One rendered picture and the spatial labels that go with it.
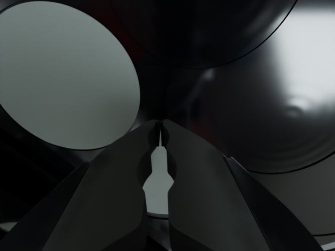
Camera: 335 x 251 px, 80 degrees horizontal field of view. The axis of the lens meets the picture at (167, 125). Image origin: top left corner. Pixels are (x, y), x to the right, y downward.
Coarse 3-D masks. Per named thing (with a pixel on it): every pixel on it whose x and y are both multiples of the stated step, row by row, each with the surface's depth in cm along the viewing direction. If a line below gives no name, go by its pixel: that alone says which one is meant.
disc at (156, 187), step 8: (160, 136) 15; (160, 144) 15; (160, 152) 16; (152, 160) 16; (160, 160) 16; (152, 168) 17; (160, 168) 17; (152, 176) 17; (160, 176) 17; (168, 176) 17; (144, 184) 18; (152, 184) 18; (160, 184) 18; (168, 184) 18; (152, 192) 18; (160, 192) 18; (152, 200) 19; (160, 200) 19; (152, 208) 19; (160, 208) 19
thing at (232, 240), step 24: (168, 120) 11; (168, 144) 9; (192, 144) 9; (168, 168) 10; (192, 168) 8; (216, 168) 8; (168, 192) 7; (192, 192) 7; (216, 192) 7; (240, 192) 7; (168, 216) 6; (192, 216) 6; (216, 216) 6; (240, 216) 6; (192, 240) 6; (216, 240) 6; (240, 240) 6; (264, 240) 6
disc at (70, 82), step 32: (0, 32) 12; (32, 32) 12; (64, 32) 11; (96, 32) 11; (0, 64) 13; (32, 64) 12; (64, 64) 12; (96, 64) 12; (128, 64) 12; (0, 96) 14; (32, 96) 14; (64, 96) 14; (96, 96) 13; (128, 96) 13; (32, 128) 15; (64, 128) 15; (96, 128) 15; (128, 128) 15
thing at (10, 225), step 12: (0, 132) 19; (12, 144) 19; (36, 156) 20; (48, 168) 21; (60, 180) 22; (0, 192) 16; (0, 204) 15; (12, 204) 16; (24, 204) 17; (0, 216) 15; (12, 216) 15; (0, 228) 15
